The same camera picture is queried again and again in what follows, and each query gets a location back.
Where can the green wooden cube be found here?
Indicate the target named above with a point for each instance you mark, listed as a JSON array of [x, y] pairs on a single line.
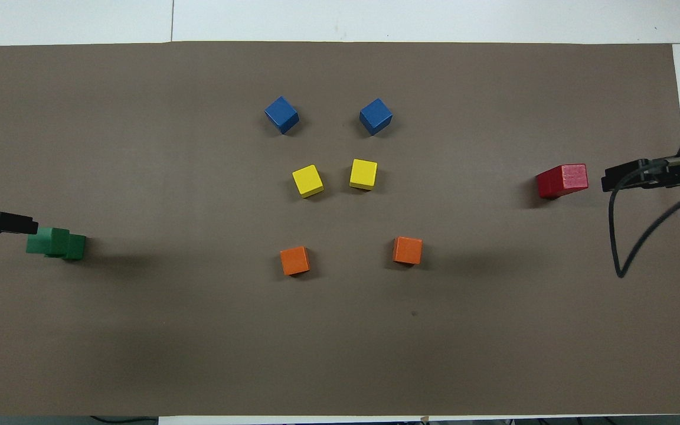
[[78, 248], [42, 242]]

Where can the yellow wooden cube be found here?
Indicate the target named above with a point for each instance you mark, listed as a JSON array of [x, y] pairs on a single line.
[[307, 180], [363, 174]]

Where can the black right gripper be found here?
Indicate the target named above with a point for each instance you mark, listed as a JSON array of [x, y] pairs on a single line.
[[667, 174]]

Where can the blue wooden cube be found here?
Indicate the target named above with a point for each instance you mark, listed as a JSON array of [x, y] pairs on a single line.
[[375, 116], [281, 114]]

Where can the orange wooden cube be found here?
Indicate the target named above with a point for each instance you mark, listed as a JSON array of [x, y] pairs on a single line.
[[294, 260], [407, 250]]

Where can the brown table mat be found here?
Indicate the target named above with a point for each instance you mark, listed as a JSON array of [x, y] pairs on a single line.
[[340, 330]]

